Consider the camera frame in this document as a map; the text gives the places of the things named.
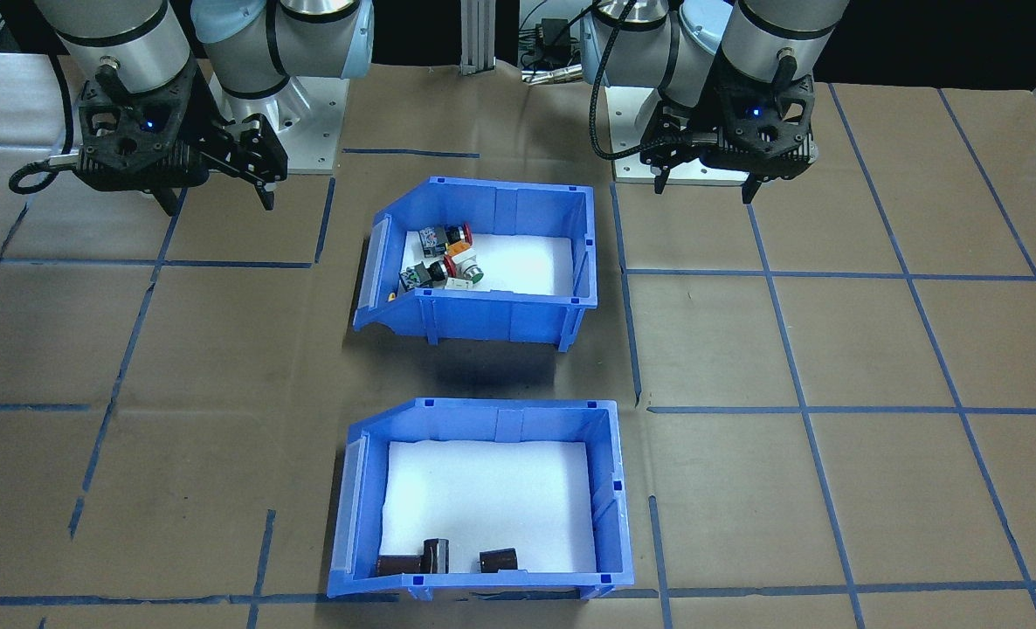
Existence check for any blue plastic button bin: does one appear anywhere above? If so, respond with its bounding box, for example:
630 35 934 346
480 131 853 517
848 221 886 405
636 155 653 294
351 176 598 352

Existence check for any blue plastic parts bin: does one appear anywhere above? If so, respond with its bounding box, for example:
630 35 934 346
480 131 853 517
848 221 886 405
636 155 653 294
326 397 637 602

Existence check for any black power adapter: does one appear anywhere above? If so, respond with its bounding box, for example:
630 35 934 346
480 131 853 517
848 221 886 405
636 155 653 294
537 17 572 64

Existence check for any pile of small electrical parts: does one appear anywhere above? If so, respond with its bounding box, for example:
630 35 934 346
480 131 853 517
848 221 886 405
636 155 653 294
400 229 578 298

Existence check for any white foam liner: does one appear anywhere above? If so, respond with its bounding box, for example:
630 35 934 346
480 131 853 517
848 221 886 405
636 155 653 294
378 439 597 577

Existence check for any white square base plate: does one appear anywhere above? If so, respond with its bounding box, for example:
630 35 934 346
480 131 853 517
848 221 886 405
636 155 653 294
610 83 755 187
211 74 349 176

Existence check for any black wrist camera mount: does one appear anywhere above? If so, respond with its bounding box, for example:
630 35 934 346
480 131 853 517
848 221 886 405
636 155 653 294
712 63 818 184
75 63 218 191

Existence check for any dark push button switch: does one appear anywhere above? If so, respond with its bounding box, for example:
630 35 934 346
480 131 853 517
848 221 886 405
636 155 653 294
399 259 447 292

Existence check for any red push button switch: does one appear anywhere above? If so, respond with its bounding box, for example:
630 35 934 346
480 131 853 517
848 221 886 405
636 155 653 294
419 224 473 249

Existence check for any aluminium profile post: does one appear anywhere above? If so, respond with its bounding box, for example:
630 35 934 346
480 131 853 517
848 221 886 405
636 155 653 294
459 0 494 75

